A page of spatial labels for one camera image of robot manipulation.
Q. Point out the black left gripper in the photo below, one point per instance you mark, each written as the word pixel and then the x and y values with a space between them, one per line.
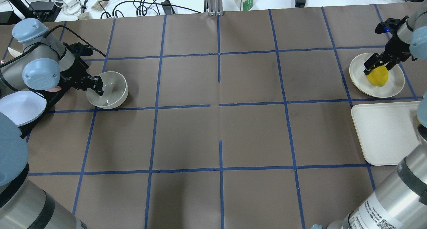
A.
pixel 75 73

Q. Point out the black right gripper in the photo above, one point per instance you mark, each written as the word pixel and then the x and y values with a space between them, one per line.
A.
pixel 397 46

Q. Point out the yellow lemon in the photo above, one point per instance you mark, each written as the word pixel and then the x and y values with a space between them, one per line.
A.
pixel 379 76

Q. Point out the white ceramic bowl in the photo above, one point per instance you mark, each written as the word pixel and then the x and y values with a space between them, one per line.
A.
pixel 115 91

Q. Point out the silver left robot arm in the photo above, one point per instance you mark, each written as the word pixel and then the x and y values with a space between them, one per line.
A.
pixel 45 64

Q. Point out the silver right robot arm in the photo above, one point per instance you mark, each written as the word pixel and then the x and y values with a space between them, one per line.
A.
pixel 399 202

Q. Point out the cream round plate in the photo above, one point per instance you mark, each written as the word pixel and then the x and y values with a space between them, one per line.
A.
pixel 393 86

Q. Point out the pink plate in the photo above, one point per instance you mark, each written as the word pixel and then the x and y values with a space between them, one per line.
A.
pixel 54 89

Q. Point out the black dish rack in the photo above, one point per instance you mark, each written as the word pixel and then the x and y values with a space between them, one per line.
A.
pixel 78 50

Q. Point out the cream rectangular tray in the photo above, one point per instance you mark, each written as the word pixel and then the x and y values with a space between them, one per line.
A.
pixel 387 132

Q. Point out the lavender plate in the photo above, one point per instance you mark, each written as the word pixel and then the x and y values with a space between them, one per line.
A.
pixel 23 107

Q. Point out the beige plate in rack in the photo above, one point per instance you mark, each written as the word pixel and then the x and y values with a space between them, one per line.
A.
pixel 14 52

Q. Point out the aluminium frame post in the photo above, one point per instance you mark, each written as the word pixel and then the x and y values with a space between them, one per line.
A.
pixel 213 7

